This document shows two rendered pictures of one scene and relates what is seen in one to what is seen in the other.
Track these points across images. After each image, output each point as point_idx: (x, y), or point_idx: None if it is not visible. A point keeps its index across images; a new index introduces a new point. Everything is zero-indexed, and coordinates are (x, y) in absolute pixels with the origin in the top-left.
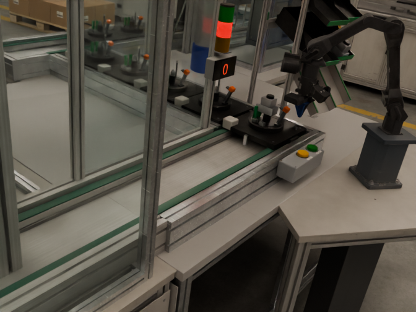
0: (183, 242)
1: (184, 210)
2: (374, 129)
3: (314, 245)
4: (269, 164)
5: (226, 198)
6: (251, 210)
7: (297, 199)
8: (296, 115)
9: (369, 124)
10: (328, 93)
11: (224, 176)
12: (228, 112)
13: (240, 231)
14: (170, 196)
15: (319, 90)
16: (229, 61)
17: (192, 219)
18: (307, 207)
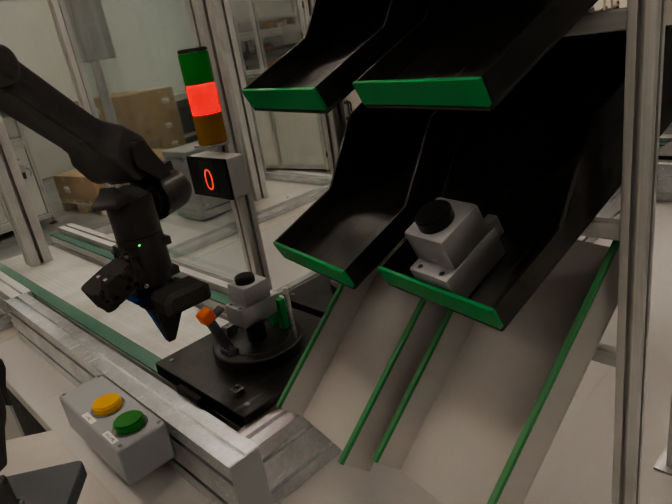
0: (28, 345)
1: (20, 304)
2: (18, 484)
3: None
4: (90, 362)
5: (45, 340)
6: (56, 396)
7: (55, 458)
8: (586, 502)
9: (61, 480)
10: (98, 291)
11: (92, 327)
12: (325, 301)
13: (14, 387)
14: (90, 307)
15: (104, 271)
16: (212, 166)
17: (21, 322)
18: (18, 471)
